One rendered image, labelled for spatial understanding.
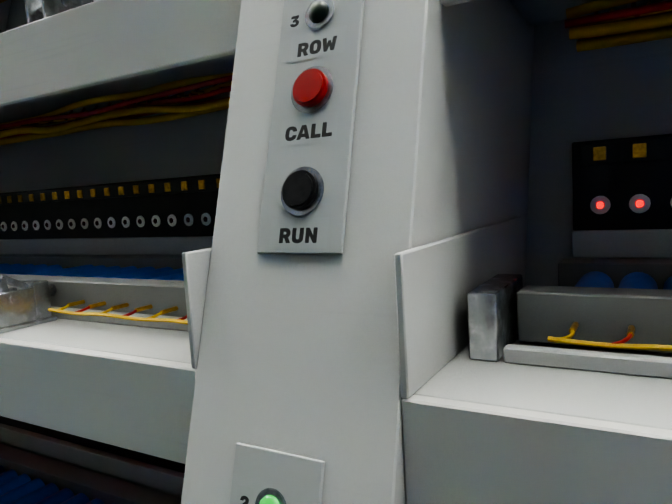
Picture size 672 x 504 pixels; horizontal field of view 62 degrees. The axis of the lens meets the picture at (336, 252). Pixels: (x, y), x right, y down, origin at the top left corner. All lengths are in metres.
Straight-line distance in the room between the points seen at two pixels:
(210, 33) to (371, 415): 0.20
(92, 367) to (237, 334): 0.09
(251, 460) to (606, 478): 0.12
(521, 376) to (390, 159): 0.09
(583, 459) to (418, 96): 0.13
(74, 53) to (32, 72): 0.04
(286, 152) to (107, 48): 0.16
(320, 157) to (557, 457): 0.13
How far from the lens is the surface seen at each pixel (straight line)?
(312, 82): 0.24
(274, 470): 0.22
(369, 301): 0.20
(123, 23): 0.36
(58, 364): 0.32
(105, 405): 0.30
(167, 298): 0.34
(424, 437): 0.20
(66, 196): 0.64
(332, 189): 0.22
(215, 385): 0.24
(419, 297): 0.20
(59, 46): 0.40
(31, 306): 0.40
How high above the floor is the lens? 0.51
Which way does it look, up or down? 8 degrees up
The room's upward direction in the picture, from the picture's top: 5 degrees clockwise
